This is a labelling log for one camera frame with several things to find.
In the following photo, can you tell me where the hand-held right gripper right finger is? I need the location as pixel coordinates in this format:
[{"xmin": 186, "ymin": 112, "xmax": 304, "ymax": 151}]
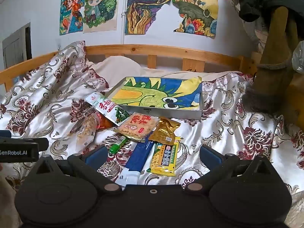
[{"xmin": 184, "ymin": 144, "xmax": 276, "ymax": 193}]

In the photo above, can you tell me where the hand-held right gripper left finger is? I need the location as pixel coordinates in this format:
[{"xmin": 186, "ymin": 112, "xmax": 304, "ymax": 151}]
[{"xmin": 30, "ymin": 145, "xmax": 123, "ymax": 193}]

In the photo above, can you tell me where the small green tube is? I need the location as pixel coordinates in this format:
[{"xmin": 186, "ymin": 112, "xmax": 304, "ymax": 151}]
[{"xmin": 108, "ymin": 136, "xmax": 130, "ymax": 158}]

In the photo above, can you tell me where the orange clear noodle snack packet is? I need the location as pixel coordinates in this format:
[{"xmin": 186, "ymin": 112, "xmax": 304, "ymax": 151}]
[{"xmin": 71, "ymin": 112, "xmax": 113, "ymax": 148}]

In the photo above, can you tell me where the long blue box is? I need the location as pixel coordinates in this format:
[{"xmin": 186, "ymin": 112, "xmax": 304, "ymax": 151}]
[{"xmin": 116, "ymin": 141, "xmax": 155, "ymax": 186}]

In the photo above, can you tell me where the yellow biscuit packet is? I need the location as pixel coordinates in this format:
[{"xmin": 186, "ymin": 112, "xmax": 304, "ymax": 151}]
[{"xmin": 146, "ymin": 136, "xmax": 181, "ymax": 177}]

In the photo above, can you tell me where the green white snack packet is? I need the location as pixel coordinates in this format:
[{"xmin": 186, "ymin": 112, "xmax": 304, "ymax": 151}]
[{"xmin": 85, "ymin": 92, "xmax": 131, "ymax": 126}]

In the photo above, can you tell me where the clear rice cracker packet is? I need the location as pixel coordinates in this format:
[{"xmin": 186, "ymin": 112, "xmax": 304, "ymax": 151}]
[{"xmin": 115, "ymin": 112, "xmax": 159, "ymax": 141}]

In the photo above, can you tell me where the gold foil snack packet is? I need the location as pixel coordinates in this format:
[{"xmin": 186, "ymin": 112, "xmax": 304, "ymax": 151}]
[{"xmin": 148, "ymin": 117, "xmax": 181, "ymax": 144}]

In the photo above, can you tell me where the grey shallow box with drawing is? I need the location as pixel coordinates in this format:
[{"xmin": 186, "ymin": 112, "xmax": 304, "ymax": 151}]
[{"xmin": 106, "ymin": 76, "xmax": 203, "ymax": 121}]

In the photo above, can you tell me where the floral satin blanket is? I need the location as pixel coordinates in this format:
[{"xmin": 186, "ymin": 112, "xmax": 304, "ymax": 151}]
[{"xmin": 0, "ymin": 40, "xmax": 304, "ymax": 195}]

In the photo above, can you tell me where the grey fur-trimmed garment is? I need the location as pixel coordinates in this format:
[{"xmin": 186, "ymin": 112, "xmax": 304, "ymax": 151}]
[{"xmin": 245, "ymin": 85, "xmax": 288, "ymax": 113}]

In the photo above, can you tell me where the wooden bed headboard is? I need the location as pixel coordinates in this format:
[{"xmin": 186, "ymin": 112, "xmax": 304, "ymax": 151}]
[{"xmin": 0, "ymin": 44, "xmax": 262, "ymax": 92}]

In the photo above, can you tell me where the grey patterned hanging cloth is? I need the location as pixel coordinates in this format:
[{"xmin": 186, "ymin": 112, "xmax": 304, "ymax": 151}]
[{"xmin": 231, "ymin": 0, "xmax": 270, "ymax": 54}]

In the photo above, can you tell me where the clear plastic bag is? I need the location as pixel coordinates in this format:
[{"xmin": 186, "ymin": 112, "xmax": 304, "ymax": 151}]
[{"xmin": 292, "ymin": 40, "xmax": 304, "ymax": 74}]

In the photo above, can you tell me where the grey wall hatch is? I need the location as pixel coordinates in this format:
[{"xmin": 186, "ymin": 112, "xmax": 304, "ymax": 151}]
[{"xmin": 2, "ymin": 22, "xmax": 32, "ymax": 70}]

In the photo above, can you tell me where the wooden bunk post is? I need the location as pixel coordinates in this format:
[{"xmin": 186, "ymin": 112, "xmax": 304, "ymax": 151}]
[{"xmin": 253, "ymin": 6, "xmax": 299, "ymax": 93}]

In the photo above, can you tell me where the white wall conduit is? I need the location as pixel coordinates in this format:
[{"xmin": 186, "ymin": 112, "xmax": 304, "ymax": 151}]
[{"xmin": 121, "ymin": 0, "xmax": 127, "ymax": 45}]

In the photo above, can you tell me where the orange-haired figure wall poster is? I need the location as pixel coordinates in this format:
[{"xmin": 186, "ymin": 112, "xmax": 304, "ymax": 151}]
[{"xmin": 59, "ymin": 0, "xmax": 85, "ymax": 36}]

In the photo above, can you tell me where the blond figure wall poster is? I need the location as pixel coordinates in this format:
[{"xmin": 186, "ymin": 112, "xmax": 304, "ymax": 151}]
[{"xmin": 83, "ymin": 0, "xmax": 118, "ymax": 33}]

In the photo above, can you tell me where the landscape wall drawing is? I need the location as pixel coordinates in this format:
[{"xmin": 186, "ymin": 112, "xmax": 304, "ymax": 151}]
[{"xmin": 172, "ymin": 0, "xmax": 218, "ymax": 39}]

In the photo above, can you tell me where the swirl and seaweed wall drawing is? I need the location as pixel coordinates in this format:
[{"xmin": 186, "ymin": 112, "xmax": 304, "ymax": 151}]
[{"xmin": 125, "ymin": 0, "xmax": 173, "ymax": 36}]

